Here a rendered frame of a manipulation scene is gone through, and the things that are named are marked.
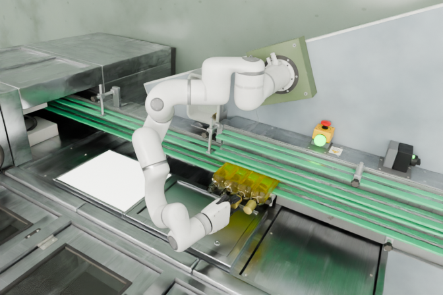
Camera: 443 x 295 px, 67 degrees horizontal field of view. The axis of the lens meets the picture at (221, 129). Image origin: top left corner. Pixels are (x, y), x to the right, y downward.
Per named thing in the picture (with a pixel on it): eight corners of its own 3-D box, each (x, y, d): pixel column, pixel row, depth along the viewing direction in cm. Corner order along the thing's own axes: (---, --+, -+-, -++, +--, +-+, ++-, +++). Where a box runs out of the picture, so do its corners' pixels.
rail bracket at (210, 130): (214, 145, 153) (200, 157, 143) (216, 111, 146) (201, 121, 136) (219, 147, 152) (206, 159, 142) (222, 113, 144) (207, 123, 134)
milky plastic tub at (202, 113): (196, 111, 168) (186, 117, 161) (197, 68, 158) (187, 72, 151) (226, 120, 161) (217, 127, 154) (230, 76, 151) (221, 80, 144)
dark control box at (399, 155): (384, 157, 131) (382, 166, 124) (390, 139, 127) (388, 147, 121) (407, 163, 128) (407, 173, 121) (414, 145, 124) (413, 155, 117)
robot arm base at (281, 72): (258, 57, 135) (240, 65, 123) (287, 47, 127) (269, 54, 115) (270, 93, 138) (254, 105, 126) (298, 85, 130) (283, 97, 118)
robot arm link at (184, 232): (152, 211, 107) (167, 207, 100) (178, 197, 114) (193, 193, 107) (171, 254, 107) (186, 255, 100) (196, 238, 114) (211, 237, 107)
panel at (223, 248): (109, 152, 177) (52, 184, 150) (109, 147, 176) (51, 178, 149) (267, 216, 141) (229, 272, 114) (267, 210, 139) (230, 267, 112)
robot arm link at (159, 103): (191, 84, 118) (149, 83, 117) (190, 74, 104) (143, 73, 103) (190, 122, 117) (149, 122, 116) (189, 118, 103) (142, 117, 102)
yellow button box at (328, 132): (315, 137, 142) (310, 144, 136) (318, 121, 139) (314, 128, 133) (331, 141, 139) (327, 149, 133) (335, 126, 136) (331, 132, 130)
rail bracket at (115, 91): (122, 105, 187) (91, 118, 169) (120, 76, 180) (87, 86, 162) (129, 107, 185) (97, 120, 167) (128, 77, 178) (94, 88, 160)
